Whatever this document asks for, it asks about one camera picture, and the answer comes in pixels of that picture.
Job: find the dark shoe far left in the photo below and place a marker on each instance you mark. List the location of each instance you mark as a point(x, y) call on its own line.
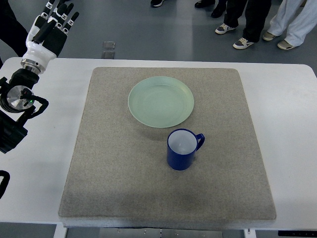
point(156, 3)

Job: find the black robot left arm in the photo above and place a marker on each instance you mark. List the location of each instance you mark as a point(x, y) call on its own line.
point(18, 104)

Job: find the person in white trousers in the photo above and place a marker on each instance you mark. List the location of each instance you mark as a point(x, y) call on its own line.
point(296, 27)

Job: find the light green plate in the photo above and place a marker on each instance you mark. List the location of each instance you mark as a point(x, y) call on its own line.
point(160, 102)

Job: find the person in black trousers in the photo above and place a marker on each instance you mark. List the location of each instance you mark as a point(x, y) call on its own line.
point(255, 11)

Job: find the metal floor socket plate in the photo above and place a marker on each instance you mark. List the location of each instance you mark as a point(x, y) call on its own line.
point(108, 50)

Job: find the person in dark shoes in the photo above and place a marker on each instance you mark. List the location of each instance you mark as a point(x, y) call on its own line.
point(218, 10)

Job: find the blue mug white inside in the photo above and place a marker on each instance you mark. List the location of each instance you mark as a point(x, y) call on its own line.
point(182, 145)

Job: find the beige felt mat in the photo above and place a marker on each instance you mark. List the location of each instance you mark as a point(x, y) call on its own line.
point(119, 175)

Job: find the table frame under mat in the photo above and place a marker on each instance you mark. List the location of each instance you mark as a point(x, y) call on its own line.
point(61, 232)

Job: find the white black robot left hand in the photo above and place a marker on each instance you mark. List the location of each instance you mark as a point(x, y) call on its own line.
point(48, 35)

